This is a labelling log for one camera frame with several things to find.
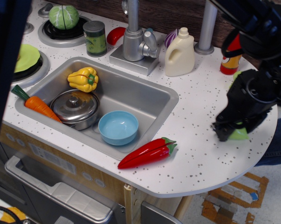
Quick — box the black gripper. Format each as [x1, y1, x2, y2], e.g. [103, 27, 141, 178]
[211, 70, 281, 142]

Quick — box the green toy pear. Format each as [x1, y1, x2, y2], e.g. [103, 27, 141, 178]
[228, 127, 249, 140]

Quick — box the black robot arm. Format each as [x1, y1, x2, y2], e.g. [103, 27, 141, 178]
[213, 0, 281, 141]

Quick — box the light blue plastic bowl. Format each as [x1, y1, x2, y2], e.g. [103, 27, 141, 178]
[98, 111, 139, 146]

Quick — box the green toy broccoli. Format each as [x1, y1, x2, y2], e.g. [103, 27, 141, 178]
[229, 71, 242, 89]

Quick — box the red toy ketchup bottle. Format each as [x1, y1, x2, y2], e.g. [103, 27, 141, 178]
[220, 34, 242, 75]

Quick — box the red toy chili pepper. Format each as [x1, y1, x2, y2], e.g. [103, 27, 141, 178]
[118, 137, 177, 169]

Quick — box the silver toy sink basin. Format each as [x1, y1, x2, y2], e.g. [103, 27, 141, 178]
[15, 57, 179, 160]

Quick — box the cream toy detergent bottle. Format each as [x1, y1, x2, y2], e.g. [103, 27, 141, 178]
[165, 27, 195, 77]

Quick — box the purple toy onion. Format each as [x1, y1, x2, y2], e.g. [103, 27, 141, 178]
[164, 29, 179, 48]

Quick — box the silver toy faucet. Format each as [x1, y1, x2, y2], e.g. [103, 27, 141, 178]
[109, 0, 160, 76]

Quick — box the yellow toy bell pepper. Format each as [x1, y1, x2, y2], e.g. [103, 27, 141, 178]
[67, 67, 99, 93]

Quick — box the steel pot with lid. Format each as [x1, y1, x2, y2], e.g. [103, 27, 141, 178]
[50, 90, 100, 131]

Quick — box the green toy food can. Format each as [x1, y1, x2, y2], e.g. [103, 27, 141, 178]
[83, 21, 107, 57]

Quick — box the rear right stove burner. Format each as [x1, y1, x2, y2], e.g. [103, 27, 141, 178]
[38, 16, 91, 48]

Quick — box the stove burner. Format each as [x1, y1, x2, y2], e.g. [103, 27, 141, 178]
[38, 16, 91, 48]
[10, 51, 50, 90]

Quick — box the orange toy carrot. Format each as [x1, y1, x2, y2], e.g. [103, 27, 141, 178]
[11, 85, 61, 123]

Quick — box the green toy cabbage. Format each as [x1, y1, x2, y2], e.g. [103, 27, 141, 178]
[49, 5, 79, 30]

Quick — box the front stove burner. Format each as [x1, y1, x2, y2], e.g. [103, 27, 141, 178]
[10, 51, 50, 90]

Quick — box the grey stove knob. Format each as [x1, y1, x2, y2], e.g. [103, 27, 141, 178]
[23, 22, 34, 35]
[38, 3, 53, 18]

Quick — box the yellow object bottom corner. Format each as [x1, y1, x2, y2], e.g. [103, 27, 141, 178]
[0, 207, 27, 224]

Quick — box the grey metal post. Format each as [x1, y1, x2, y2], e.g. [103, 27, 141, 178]
[194, 0, 218, 55]

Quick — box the toy oven door handle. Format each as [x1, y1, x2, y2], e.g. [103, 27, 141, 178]
[5, 156, 117, 224]

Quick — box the dark blue foreground post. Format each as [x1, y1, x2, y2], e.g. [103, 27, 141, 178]
[0, 0, 31, 127]

